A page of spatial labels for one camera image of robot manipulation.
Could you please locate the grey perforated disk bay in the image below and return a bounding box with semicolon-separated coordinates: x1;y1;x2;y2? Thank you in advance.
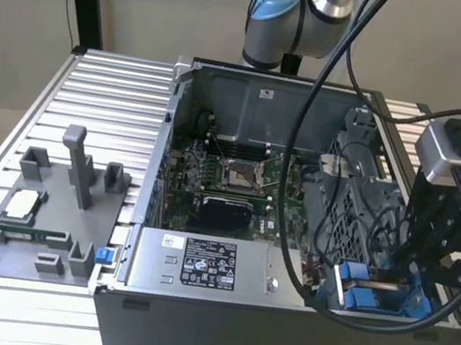
290;127;423;279

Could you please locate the metal socket cover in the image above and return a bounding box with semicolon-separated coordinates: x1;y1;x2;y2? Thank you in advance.
257;149;298;193

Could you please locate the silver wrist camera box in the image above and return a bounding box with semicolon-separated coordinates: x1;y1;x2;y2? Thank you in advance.
409;118;461;190

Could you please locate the blue plastic bay tab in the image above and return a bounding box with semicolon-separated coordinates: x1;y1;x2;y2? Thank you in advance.
342;287;377;313

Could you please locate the grey plastic case latch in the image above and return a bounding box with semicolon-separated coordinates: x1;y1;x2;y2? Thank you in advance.
343;106;379;139

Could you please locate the black disk wire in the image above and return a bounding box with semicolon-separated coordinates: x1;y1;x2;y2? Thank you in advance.
360;203;410;268

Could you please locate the grey parts rack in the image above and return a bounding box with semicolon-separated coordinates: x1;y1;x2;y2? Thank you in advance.
0;112;142;299

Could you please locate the black RAM slot row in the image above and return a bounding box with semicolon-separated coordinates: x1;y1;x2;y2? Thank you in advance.
200;181;267;202
204;132;273;165

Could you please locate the green RAM stick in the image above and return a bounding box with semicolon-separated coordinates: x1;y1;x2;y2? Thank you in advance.
0;220;69;250

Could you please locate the short black camera cable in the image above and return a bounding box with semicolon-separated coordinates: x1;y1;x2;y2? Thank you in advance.
337;0;461;136

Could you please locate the black open PC case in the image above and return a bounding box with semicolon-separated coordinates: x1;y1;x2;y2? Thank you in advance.
86;47;461;345

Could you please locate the CPU socket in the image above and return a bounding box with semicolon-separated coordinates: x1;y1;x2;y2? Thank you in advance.
221;158;267;195

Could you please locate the green motherboard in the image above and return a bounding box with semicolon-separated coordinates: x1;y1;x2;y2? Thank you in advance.
155;126;328;257

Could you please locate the blue case latch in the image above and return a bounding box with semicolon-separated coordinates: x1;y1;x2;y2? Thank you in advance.
92;246;116;268

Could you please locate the silver drive bracket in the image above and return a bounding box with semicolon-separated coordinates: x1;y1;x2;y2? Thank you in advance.
315;150;355;180

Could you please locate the black graphics card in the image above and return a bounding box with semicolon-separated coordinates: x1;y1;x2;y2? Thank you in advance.
193;191;256;239

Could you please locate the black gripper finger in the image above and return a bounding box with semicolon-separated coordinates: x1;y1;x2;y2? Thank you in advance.
389;210;442;283
427;246;461;292

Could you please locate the black looped case wire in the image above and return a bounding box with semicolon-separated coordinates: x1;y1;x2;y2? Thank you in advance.
308;136;386;273

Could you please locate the thin metal locking lever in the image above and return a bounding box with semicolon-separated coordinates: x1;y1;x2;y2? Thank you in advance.
210;135;234;161

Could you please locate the silver CPU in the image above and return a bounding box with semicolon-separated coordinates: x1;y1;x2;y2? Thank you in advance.
1;188;42;224

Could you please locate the hard disk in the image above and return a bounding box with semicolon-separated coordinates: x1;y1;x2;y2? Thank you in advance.
333;258;415;303

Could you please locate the silver power supply unit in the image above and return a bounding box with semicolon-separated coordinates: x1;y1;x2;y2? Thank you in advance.
124;221;315;319

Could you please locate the blue plastic bay bracket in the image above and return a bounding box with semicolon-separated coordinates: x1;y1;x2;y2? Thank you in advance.
399;266;440;323

